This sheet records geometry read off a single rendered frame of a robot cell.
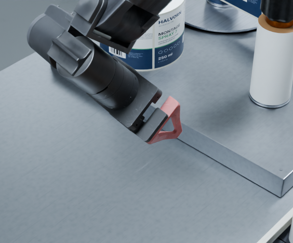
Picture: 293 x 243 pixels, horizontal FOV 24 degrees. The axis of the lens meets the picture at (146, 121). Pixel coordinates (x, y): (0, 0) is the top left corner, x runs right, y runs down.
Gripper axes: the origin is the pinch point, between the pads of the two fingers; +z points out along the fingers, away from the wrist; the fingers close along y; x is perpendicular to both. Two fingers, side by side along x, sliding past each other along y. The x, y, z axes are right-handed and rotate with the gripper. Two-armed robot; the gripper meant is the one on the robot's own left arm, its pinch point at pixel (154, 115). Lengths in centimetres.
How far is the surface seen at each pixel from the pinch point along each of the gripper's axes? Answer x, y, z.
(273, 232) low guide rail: 3.8, -11.3, 30.6
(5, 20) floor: 10, 219, 138
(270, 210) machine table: 1.5, -2.3, 43.2
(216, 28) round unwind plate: -25, 45, 56
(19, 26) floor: 9, 210, 140
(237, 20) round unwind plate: -30, 45, 60
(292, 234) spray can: 2.2, -13.1, 32.9
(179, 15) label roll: -20, 42, 38
